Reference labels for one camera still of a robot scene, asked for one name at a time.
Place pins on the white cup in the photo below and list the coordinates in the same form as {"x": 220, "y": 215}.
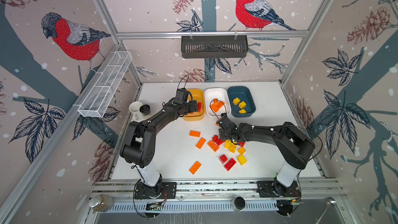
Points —
{"x": 134, "y": 109}

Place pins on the glass jar front left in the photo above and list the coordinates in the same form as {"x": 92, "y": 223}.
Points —
{"x": 101, "y": 203}

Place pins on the small yellow lego brick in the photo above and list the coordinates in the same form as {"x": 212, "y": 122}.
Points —
{"x": 241, "y": 150}

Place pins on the yellow plastic container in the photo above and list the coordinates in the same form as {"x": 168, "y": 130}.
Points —
{"x": 199, "y": 115}

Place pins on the small red lego brick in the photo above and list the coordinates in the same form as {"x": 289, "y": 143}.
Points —
{"x": 223, "y": 159}

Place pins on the black wire wall basket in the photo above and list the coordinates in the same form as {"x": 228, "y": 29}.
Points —
{"x": 203, "y": 47}

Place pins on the red lego brick pile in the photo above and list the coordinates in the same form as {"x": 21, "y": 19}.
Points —
{"x": 217, "y": 140}

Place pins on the white plastic container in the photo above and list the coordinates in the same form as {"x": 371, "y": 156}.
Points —
{"x": 219, "y": 97}

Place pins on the red lego brick front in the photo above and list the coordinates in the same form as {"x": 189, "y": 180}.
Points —
{"x": 230, "y": 164}

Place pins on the orange lego brick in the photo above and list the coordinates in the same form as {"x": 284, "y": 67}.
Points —
{"x": 200, "y": 143}
{"x": 216, "y": 106}
{"x": 195, "y": 167}
{"x": 213, "y": 146}

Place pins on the orange lego brick near arm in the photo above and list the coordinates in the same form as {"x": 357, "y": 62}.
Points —
{"x": 196, "y": 134}

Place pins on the yellow lego brick front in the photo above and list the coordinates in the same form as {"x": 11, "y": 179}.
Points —
{"x": 242, "y": 160}

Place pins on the yellow lego brick large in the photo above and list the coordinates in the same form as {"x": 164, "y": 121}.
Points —
{"x": 231, "y": 147}

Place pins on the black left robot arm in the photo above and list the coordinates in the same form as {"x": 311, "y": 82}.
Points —
{"x": 138, "y": 145}

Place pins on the orange lego brick front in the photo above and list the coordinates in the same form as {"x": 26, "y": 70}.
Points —
{"x": 195, "y": 167}

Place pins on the teal plastic container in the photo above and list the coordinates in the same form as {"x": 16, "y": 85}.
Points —
{"x": 246, "y": 107}

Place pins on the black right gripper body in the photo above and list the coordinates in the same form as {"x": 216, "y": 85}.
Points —
{"x": 223, "y": 134}

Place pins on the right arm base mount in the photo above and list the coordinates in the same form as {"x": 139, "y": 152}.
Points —
{"x": 274, "y": 189}

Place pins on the white wire wall basket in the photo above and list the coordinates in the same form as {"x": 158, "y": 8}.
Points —
{"x": 102, "y": 93}

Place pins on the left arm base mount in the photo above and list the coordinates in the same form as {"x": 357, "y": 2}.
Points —
{"x": 161, "y": 190}

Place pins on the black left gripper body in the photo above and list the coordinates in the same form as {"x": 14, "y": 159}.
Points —
{"x": 190, "y": 107}

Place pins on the black lidded shaker jar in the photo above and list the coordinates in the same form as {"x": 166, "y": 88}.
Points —
{"x": 145, "y": 110}

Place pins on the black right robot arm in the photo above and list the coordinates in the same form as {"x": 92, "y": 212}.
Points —
{"x": 294, "y": 145}

